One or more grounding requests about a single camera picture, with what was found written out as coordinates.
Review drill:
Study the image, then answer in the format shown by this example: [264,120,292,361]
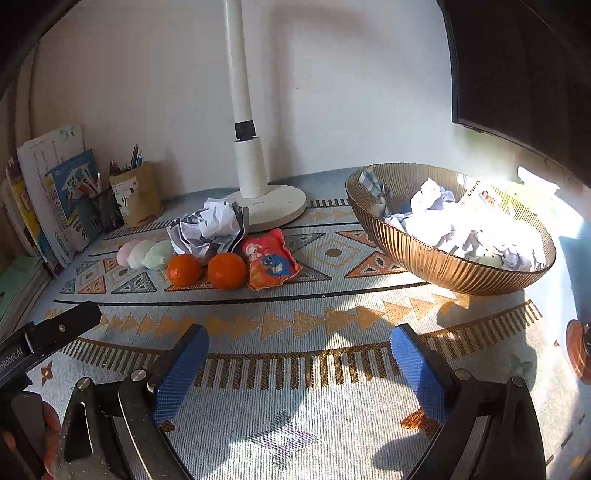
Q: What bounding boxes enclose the row of upright books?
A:
[0,124,100,273]

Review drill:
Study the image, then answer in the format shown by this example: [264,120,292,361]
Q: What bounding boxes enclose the white soft bun toy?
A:
[127,240,154,270]

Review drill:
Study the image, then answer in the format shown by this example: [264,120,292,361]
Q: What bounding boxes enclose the orange fruit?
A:
[207,252,247,291]
[166,254,203,287]

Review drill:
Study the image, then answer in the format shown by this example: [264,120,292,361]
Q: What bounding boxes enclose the pile of paper balls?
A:
[385,178,548,271]

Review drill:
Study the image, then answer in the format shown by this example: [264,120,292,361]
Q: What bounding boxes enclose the black mesh pen holder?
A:
[90,185,124,234]

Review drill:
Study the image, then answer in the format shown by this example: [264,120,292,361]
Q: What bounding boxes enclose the pink soft bun toy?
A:
[116,240,138,267]

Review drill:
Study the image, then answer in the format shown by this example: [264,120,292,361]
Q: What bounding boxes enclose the bundle of pens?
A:
[109,144,144,176]

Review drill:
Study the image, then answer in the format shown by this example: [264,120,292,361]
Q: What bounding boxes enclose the white paper sheet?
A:
[515,166,561,204]

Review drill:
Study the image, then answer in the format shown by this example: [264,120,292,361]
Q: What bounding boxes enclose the stack of flat green books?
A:
[0,254,51,333]

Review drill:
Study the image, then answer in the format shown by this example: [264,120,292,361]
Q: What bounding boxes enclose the pastel soft eggs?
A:
[143,240,175,271]

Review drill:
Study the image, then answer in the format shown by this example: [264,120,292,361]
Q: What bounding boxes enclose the white lamp stand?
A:
[224,0,308,234]

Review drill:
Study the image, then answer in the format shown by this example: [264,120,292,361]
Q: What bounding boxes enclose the beige curtain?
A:
[0,41,42,185]

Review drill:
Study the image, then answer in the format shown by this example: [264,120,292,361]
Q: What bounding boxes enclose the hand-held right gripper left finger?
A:
[59,324,211,480]

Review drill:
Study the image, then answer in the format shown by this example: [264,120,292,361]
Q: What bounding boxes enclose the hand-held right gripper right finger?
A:
[390,324,546,480]

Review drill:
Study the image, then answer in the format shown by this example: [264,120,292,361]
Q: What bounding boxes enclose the patterned woven table mat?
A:
[0,166,591,480]

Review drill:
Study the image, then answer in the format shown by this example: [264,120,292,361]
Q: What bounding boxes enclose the brown round object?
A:
[566,319,591,386]

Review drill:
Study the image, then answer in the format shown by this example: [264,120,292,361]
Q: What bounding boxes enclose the dark monitor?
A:
[438,0,591,174]

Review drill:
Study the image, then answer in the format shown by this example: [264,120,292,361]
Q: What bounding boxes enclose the amber ribbed glass bowl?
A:
[345,162,557,296]

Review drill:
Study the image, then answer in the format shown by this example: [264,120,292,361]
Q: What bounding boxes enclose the bundle of coloured pencils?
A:
[78,173,112,197]

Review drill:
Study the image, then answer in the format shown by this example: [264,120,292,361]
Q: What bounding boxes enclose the blue fabric item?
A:
[558,235,591,324]

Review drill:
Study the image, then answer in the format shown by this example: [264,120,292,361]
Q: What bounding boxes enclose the brown paper pen holder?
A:
[109,161,163,228]

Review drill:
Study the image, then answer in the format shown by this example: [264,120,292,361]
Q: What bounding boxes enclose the grey-white sheet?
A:
[167,198,250,259]

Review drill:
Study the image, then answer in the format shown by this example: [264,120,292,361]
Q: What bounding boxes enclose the red snack packet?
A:
[241,228,303,292]

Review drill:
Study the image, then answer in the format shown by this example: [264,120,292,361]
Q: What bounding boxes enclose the person's left hand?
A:
[41,401,62,480]

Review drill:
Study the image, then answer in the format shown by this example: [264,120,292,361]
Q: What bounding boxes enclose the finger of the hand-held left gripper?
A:
[25,301,102,356]

